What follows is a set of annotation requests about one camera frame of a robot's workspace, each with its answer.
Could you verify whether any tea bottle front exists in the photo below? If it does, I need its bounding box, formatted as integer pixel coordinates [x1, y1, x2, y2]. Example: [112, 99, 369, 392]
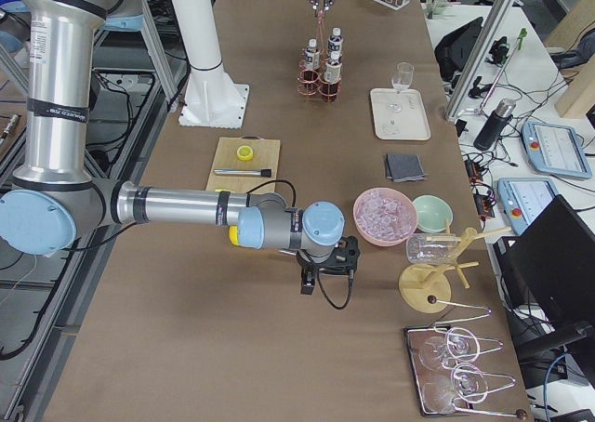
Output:
[321, 50, 342, 102]

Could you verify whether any wooden cup tree stand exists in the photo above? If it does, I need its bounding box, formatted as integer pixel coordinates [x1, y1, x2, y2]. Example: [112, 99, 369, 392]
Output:
[398, 226, 511, 313]

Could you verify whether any wooden cutting board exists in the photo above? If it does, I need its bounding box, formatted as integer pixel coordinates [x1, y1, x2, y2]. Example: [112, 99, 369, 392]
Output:
[205, 137, 281, 192]

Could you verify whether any aluminium frame post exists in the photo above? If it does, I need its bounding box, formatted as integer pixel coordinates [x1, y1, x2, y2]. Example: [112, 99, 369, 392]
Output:
[444, 0, 514, 123]

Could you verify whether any half lemon slice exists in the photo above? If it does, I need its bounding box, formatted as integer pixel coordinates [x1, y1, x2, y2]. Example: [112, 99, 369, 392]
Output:
[236, 145, 255, 162]

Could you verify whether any glass jar on stand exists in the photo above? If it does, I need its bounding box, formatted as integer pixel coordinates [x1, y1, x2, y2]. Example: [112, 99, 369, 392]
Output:
[406, 233, 458, 265]

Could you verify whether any clear wine glass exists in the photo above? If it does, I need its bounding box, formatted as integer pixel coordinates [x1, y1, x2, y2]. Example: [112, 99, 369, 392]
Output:
[388, 62, 415, 112]

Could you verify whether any cream rabbit serving tray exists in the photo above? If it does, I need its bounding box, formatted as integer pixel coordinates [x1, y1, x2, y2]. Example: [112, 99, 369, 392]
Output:
[370, 88, 431, 141]

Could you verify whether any hanging wine glass lower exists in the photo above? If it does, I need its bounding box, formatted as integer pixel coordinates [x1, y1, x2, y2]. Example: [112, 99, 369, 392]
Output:
[420, 363, 516, 417]

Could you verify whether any tea bottle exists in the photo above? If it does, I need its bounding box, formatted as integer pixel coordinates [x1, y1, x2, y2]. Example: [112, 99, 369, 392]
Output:
[326, 27, 343, 57]
[303, 38, 320, 72]
[321, 50, 342, 102]

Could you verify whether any black equipment case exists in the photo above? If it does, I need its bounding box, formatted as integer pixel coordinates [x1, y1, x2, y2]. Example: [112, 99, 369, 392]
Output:
[434, 17, 483, 82]

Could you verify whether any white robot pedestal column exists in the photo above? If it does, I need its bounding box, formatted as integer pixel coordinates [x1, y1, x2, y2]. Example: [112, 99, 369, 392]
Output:
[172, 0, 249, 129]

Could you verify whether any blue teach pendant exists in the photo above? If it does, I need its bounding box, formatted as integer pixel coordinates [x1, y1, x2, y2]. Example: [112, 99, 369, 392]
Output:
[522, 121, 592, 179]
[496, 178, 558, 236]

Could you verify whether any pink bowl with ice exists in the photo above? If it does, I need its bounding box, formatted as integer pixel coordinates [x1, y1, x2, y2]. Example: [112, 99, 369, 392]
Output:
[352, 188, 417, 247]

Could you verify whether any hanging wine glass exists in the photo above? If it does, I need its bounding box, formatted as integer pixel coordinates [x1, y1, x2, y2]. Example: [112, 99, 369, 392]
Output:
[420, 363, 516, 417]
[418, 327, 503, 370]

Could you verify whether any black glass holder tray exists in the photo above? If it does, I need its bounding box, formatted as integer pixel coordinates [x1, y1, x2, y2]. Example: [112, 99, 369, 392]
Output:
[402, 323, 529, 418]

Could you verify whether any yellow lemon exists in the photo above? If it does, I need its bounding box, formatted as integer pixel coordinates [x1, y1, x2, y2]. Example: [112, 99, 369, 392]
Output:
[228, 226, 240, 246]

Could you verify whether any blue teach pendant far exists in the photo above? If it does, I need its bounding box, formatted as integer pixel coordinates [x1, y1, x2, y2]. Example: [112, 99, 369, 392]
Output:
[522, 121, 592, 179]

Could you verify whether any copper wire bottle basket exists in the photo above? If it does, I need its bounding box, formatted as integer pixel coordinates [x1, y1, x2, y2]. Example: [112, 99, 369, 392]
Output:
[297, 13, 344, 103]

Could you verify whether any steel muddler black tip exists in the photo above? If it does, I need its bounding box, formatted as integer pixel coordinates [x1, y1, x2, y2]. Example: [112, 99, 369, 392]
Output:
[212, 168, 272, 178]

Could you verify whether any black monitor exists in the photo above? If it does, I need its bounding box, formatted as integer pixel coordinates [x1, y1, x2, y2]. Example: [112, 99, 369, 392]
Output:
[493, 195, 594, 327]

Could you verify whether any tea bottle rear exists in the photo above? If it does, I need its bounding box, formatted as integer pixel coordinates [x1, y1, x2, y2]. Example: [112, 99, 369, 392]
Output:
[303, 38, 320, 72]

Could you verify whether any black thermos bottle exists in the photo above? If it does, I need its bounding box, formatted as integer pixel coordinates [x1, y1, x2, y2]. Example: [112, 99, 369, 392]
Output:
[473, 99, 516, 152]

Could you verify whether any folded grey cloth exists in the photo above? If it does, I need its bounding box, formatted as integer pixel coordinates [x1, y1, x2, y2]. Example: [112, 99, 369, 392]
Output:
[385, 153, 427, 182]

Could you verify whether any blue teach pendant near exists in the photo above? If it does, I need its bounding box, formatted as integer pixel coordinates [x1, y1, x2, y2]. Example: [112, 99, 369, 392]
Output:
[496, 178, 558, 236]

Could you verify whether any hanging wine glass upper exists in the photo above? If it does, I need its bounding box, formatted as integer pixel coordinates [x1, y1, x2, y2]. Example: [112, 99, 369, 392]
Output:
[418, 327, 503, 370]

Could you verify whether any tea bottle middle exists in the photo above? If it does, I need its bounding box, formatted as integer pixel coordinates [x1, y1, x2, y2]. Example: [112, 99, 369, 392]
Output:
[326, 27, 343, 57]

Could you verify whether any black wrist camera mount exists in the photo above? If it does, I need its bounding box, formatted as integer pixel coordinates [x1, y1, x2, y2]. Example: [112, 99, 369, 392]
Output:
[320, 236, 361, 279]

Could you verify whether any mint green bowl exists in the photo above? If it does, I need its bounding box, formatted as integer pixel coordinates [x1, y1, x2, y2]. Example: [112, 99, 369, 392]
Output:
[413, 195, 454, 233]

